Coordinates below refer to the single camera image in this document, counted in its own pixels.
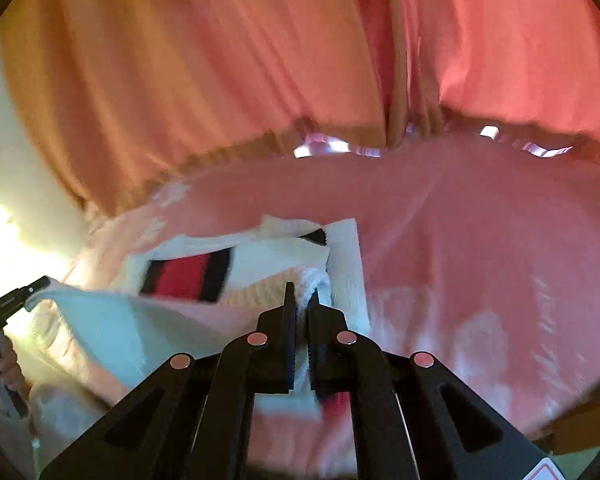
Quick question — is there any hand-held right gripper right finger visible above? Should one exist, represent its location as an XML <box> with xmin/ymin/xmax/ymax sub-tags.
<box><xmin>307</xmin><ymin>299</ymin><xmax>567</xmax><ymax>480</ymax></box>

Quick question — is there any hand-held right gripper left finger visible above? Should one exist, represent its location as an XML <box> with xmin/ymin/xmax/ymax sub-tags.
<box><xmin>40</xmin><ymin>282</ymin><xmax>297</xmax><ymax>480</ymax></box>

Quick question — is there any orange curtain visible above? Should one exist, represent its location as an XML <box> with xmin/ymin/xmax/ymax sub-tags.
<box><xmin>0</xmin><ymin>0</ymin><xmax>406</xmax><ymax>215</ymax></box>

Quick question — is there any white towel with red stripe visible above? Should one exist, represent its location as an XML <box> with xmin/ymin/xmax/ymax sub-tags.
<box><xmin>26</xmin><ymin>215</ymin><xmax>372</xmax><ymax>422</ymax></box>

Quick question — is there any pink curtain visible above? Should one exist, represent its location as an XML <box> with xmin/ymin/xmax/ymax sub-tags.
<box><xmin>345</xmin><ymin>0</ymin><xmax>600</xmax><ymax>157</ymax></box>

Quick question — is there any person's left hand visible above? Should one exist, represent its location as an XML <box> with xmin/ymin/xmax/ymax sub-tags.
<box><xmin>0</xmin><ymin>336</ymin><xmax>29</xmax><ymax>411</ymax></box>

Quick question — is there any pink bed sheet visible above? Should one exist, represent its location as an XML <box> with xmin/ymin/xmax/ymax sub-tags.
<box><xmin>30</xmin><ymin>136</ymin><xmax>600</xmax><ymax>480</ymax></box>

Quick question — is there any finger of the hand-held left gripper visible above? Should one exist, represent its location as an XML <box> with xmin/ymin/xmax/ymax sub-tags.
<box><xmin>0</xmin><ymin>275</ymin><xmax>51</xmax><ymax>318</ymax></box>

